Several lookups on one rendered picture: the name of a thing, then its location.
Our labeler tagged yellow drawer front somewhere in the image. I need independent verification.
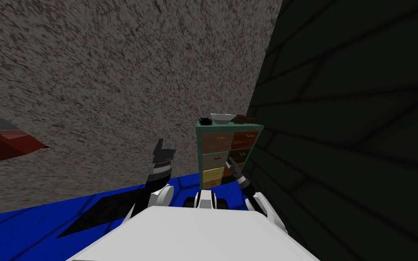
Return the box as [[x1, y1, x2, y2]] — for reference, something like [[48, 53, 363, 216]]
[[202, 167, 226, 184]]

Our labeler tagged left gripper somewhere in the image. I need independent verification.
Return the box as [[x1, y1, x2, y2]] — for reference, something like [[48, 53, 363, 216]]
[[152, 138, 177, 164]]

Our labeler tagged green drawer cabinet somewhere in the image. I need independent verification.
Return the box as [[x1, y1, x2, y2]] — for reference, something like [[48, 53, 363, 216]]
[[195, 121, 265, 190]]

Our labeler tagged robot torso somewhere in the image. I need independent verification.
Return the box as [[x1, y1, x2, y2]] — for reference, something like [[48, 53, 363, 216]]
[[65, 190, 321, 261]]

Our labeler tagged tan drawer front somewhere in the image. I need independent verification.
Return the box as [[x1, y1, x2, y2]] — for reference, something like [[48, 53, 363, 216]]
[[201, 132, 234, 155]]

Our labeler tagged dark drawer front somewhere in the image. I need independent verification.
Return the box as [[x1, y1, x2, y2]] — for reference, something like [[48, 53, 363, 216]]
[[228, 148, 253, 164]]

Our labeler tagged brown drawer front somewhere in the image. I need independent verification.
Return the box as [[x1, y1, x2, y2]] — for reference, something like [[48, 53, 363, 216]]
[[230, 130, 260, 151]]

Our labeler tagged orange drawer front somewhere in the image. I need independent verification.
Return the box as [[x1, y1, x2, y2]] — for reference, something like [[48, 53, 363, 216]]
[[222, 163, 246, 178]]

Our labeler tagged brown bottle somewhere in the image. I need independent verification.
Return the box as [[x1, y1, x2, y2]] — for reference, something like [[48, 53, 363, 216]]
[[230, 114, 259, 125]]

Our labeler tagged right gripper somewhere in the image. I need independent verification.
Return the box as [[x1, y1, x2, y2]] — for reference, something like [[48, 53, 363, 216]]
[[225, 156, 245, 180]]

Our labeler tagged white bowl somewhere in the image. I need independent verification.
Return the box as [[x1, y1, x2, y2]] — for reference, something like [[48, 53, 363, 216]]
[[210, 112, 238, 125]]

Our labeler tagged grey-green drawer front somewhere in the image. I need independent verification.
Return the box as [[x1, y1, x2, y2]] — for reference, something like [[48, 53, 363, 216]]
[[202, 151, 230, 172]]

